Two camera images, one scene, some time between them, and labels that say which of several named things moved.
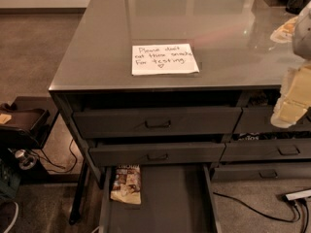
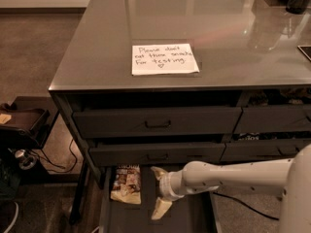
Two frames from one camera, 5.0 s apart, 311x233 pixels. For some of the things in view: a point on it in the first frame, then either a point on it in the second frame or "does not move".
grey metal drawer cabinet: (167, 89) does not move
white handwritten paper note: (153, 59) does not move
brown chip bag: (126, 183) does not move
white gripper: (303, 36) -> (166, 185)
